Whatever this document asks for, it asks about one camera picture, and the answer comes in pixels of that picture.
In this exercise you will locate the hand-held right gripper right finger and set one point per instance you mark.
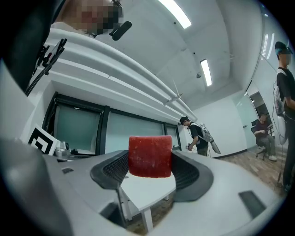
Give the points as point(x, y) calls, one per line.
point(219, 184)

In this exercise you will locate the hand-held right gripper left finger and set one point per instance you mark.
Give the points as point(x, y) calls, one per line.
point(80, 175)

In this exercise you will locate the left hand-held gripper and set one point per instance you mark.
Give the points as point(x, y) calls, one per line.
point(41, 140)

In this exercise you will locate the black framed frosted window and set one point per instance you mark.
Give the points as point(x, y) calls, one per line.
point(133, 129)
point(76, 131)

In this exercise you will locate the black office chair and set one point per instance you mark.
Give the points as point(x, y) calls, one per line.
point(255, 136)

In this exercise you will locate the narrow black framed window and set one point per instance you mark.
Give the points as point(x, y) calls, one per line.
point(171, 136)

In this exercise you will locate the white desk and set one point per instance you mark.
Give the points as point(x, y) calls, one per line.
point(147, 191)

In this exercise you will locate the white ceiling pipe run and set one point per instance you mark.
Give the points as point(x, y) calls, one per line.
point(115, 66)

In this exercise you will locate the round ceiling smoke detector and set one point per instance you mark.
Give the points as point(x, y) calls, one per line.
point(198, 75)

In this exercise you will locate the long ceiling light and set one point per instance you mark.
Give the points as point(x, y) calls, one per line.
point(176, 12)
point(206, 72)

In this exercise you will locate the person's black shirt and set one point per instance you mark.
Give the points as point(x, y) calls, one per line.
point(23, 46)

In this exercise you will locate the person's head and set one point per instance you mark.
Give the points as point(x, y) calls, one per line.
point(92, 16)

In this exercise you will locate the white pipe hanger bracket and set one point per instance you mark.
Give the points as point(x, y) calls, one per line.
point(172, 98)

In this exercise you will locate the black head camera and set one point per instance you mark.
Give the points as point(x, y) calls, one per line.
point(121, 31)

